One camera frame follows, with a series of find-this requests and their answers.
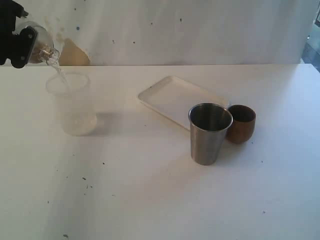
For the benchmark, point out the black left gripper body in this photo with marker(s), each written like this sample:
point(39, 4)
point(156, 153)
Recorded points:
point(9, 12)

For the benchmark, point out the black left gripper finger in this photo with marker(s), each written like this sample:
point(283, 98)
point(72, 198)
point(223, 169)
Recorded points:
point(25, 47)

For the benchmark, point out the clear glass with tea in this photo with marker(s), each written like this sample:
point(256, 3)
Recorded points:
point(21, 24)

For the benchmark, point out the clear glass strainer lid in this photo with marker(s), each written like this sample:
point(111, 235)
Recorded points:
point(45, 37)

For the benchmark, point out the stainless steel cup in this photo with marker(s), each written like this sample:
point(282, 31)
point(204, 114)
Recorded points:
point(209, 123)

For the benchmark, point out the brown wooden cup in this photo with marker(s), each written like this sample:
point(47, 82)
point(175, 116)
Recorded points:
point(243, 125)

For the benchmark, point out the translucent white plastic container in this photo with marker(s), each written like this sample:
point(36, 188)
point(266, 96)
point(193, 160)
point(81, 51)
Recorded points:
point(73, 103)

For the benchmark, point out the white rectangular tray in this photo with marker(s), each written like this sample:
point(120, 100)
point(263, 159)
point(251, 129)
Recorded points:
point(173, 97)

